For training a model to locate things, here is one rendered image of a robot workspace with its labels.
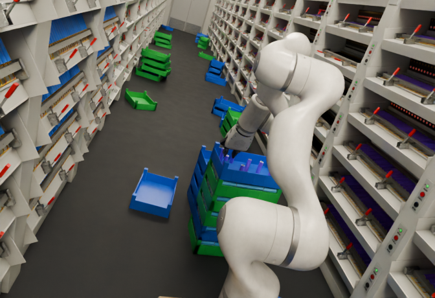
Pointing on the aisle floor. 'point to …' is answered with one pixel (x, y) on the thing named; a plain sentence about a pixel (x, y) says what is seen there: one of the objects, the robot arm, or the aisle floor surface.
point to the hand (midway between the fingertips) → (230, 152)
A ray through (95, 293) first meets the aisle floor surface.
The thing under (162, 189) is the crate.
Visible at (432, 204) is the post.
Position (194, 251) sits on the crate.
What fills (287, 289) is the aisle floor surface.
